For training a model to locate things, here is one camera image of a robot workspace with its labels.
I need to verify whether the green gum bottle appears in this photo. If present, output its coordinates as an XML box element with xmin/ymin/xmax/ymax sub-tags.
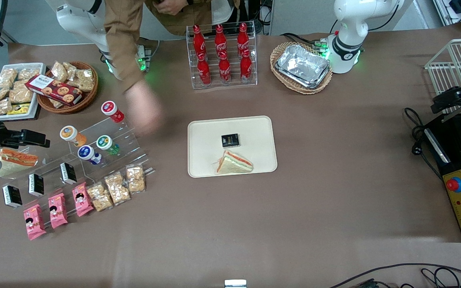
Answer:
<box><xmin>96</xmin><ymin>135</ymin><xmax>120</xmax><ymax>156</ymax></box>

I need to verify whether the orange gum bottle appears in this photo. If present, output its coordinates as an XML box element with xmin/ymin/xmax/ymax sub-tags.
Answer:
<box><xmin>60</xmin><ymin>126</ymin><xmax>87</xmax><ymax>148</ymax></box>

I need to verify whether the blue gum bottle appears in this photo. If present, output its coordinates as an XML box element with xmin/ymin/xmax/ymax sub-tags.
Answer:
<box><xmin>77</xmin><ymin>145</ymin><xmax>103</xmax><ymax>166</ymax></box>

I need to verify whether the white rectangular snack tray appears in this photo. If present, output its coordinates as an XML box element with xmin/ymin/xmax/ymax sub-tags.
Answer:
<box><xmin>0</xmin><ymin>62</ymin><xmax>47</xmax><ymax>121</ymax></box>

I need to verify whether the red gum bottle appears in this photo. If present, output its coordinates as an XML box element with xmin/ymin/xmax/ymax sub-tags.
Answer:
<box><xmin>101</xmin><ymin>100</ymin><xmax>125</xmax><ymax>124</ymax></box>

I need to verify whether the aluminium foil tray stack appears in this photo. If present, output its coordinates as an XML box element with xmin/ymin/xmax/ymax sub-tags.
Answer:
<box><xmin>275</xmin><ymin>44</ymin><xmax>331</xmax><ymax>89</ymax></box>

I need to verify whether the cream plastic serving tray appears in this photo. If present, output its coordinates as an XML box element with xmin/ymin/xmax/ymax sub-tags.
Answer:
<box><xmin>187</xmin><ymin>116</ymin><xmax>278</xmax><ymax>178</ymax></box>

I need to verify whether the bare person hand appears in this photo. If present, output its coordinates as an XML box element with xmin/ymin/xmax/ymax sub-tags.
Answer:
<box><xmin>124</xmin><ymin>79</ymin><xmax>164</xmax><ymax>135</ymax></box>
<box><xmin>154</xmin><ymin>0</ymin><xmax>193</xmax><ymax>16</ymax></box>

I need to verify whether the wrapped triangle sandwich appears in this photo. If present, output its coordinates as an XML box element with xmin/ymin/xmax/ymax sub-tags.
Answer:
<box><xmin>0</xmin><ymin>148</ymin><xmax>39</xmax><ymax>178</ymax></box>
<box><xmin>216</xmin><ymin>150</ymin><xmax>254</xmax><ymax>174</ymax></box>

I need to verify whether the yellow snack packet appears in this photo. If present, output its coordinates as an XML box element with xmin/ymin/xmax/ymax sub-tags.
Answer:
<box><xmin>6</xmin><ymin>103</ymin><xmax>31</xmax><ymax>116</ymax></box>

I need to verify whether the small black snack box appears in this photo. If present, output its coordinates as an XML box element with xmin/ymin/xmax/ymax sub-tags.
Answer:
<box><xmin>221</xmin><ymin>134</ymin><xmax>240</xmax><ymax>148</ymax></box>
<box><xmin>60</xmin><ymin>162</ymin><xmax>78</xmax><ymax>185</ymax></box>
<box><xmin>2</xmin><ymin>185</ymin><xmax>23</xmax><ymax>208</ymax></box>
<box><xmin>28</xmin><ymin>173</ymin><xmax>45</xmax><ymax>197</ymax></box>

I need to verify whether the red cookie box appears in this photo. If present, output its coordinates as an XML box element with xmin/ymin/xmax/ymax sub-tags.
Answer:
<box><xmin>25</xmin><ymin>74</ymin><xmax>83</xmax><ymax>106</ymax></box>

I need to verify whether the brown wicker snack basket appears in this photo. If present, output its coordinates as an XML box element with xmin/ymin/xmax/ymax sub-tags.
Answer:
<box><xmin>36</xmin><ymin>61</ymin><xmax>99</xmax><ymax>115</ymax></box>

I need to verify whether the pink snack packet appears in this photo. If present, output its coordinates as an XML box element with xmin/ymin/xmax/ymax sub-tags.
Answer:
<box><xmin>72</xmin><ymin>182</ymin><xmax>94</xmax><ymax>218</ymax></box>
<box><xmin>23</xmin><ymin>204</ymin><xmax>47</xmax><ymax>241</ymax></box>
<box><xmin>48</xmin><ymin>193</ymin><xmax>68</xmax><ymax>230</ymax></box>

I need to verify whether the clear acrylic stepped stand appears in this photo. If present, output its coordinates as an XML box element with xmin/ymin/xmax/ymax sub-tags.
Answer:
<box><xmin>0</xmin><ymin>116</ymin><xmax>156</xmax><ymax>209</ymax></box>

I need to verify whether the grey base connector block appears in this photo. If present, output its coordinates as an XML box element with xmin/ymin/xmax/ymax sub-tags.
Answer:
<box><xmin>136</xmin><ymin>45</ymin><xmax>152</xmax><ymax>72</ymax></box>

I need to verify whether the wicker basket with foil trays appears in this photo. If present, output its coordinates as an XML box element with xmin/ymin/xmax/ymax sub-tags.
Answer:
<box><xmin>270</xmin><ymin>42</ymin><xmax>333</xmax><ymax>95</ymax></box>

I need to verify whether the red cola bottle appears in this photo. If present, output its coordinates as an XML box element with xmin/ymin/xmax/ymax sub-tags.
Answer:
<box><xmin>192</xmin><ymin>25</ymin><xmax>206</xmax><ymax>56</ymax></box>
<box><xmin>197</xmin><ymin>53</ymin><xmax>212</xmax><ymax>86</ymax></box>
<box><xmin>240</xmin><ymin>49</ymin><xmax>253</xmax><ymax>83</ymax></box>
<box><xmin>214</xmin><ymin>24</ymin><xmax>228</xmax><ymax>55</ymax></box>
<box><xmin>218</xmin><ymin>51</ymin><xmax>232</xmax><ymax>84</ymax></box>
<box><xmin>237</xmin><ymin>23</ymin><xmax>250</xmax><ymax>54</ymax></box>

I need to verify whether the brown jacket torso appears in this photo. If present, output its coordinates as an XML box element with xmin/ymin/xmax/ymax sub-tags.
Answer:
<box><xmin>144</xmin><ymin>0</ymin><xmax>241</xmax><ymax>36</ymax></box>

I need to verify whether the clear acrylic bottle rack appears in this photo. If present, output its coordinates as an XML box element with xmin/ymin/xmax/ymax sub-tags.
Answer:
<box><xmin>186</xmin><ymin>21</ymin><xmax>258</xmax><ymax>90</ymax></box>

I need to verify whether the white wire basket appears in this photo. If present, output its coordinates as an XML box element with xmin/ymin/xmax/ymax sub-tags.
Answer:
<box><xmin>424</xmin><ymin>38</ymin><xmax>461</xmax><ymax>116</ymax></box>

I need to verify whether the black power cable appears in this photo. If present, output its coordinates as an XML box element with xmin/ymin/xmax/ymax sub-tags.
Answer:
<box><xmin>404</xmin><ymin>107</ymin><xmax>444</xmax><ymax>181</ymax></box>

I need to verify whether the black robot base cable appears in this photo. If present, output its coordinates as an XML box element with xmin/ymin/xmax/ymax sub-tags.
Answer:
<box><xmin>281</xmin><ymin>33</ymin><xmax>329</xmax><ymax>50</ymax></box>

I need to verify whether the long black cable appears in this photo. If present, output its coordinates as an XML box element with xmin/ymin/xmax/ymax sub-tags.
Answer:
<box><xmin>329</xmin><ymin>263</ymin><xmax>461</xmax><ymax>288</ymax></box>

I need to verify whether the looped black cable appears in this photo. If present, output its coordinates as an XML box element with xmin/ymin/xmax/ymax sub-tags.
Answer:
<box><xmin>421</xmin><ymin>267</ymin><xmax>461</xmax><ymax>288</ymax></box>

